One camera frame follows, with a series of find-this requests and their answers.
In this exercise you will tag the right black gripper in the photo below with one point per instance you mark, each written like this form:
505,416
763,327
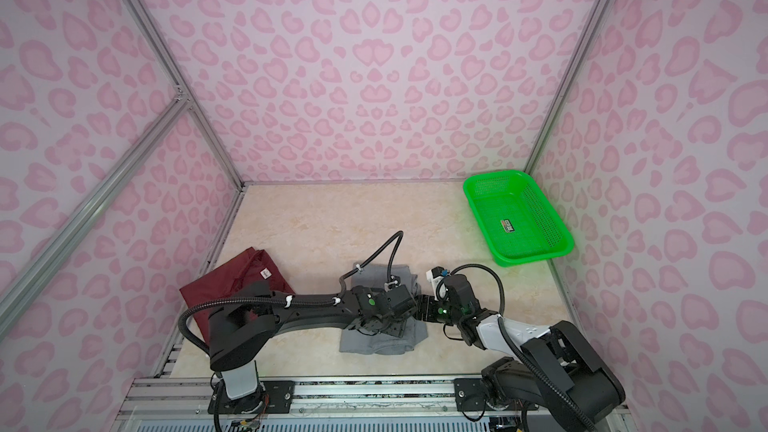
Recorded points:
424,302

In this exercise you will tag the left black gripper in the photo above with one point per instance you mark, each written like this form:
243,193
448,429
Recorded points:
400,328

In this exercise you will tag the grey long sleeve shirt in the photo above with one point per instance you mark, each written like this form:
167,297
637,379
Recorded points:
355,342

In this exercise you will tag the maroon long sleeve shirt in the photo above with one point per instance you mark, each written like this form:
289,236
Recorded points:
229,280

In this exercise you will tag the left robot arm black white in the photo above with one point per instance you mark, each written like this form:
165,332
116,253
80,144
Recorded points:
232,359

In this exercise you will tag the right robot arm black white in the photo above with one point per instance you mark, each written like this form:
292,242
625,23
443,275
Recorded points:
553,367

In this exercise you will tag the green plastic basket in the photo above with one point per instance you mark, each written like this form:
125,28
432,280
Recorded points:
516,219

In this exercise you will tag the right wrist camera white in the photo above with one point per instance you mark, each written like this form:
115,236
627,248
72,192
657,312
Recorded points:
435,277

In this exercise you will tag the right rear aluminium frame post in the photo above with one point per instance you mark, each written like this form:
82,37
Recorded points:
586,39

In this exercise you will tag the aluminium frame post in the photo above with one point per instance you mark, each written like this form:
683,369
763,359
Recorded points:
586,39
158,44

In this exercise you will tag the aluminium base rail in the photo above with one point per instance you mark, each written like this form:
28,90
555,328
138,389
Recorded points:
341,403

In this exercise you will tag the left aluminium frame diagonal strut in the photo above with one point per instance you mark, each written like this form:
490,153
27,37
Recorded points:
37,274

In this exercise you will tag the left rear aluminium frame post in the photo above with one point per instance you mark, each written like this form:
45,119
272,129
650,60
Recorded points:
158,44

